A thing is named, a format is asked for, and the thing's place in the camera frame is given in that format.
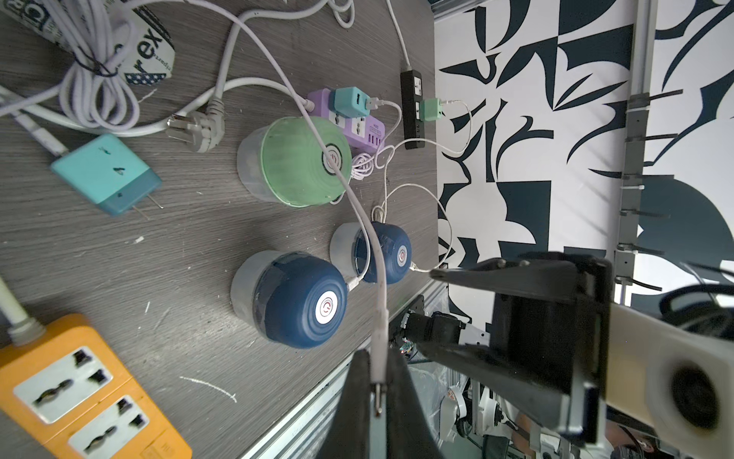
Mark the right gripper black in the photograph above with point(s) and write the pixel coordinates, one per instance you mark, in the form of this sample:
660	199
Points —
546	350

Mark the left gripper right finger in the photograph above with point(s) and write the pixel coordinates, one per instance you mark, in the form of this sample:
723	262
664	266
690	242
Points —
407	432

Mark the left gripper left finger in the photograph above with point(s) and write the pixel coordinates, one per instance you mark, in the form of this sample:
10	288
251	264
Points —
349	433

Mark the green adapter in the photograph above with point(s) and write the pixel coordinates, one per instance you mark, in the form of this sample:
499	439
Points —
431	110

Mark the black power strip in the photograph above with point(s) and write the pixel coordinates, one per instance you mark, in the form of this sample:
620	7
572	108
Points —
412	95

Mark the teal USB charger adapter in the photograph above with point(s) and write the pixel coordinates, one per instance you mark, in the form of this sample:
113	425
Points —
350	103

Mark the purple power strip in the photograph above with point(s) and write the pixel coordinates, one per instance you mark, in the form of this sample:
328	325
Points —
363	134

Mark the orange power strip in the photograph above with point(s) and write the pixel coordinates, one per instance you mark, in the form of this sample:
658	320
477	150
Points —
66	387

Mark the teal adapter on table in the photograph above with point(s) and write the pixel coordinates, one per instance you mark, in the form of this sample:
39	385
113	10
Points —
108	174

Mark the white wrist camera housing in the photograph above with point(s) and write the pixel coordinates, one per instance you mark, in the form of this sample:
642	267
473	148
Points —
679	383

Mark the wall hook rack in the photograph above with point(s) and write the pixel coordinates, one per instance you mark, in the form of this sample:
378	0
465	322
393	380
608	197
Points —
632	172

